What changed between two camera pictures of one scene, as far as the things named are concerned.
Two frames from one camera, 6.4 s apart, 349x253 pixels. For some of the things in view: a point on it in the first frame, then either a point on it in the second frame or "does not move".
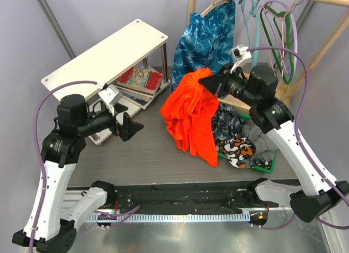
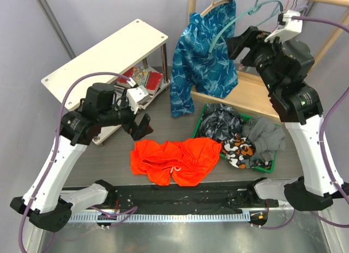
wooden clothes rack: (284, 93) does not move
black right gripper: (218, 82) → (235, 44)
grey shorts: (265, 147) does not move
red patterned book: (143, 80) does not move
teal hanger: (254, 13) → (251, 11)
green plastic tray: (269, 170) does not move
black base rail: (212, 196) does not move
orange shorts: (190, 114) → (187, 161)
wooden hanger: (215, 4) does not move
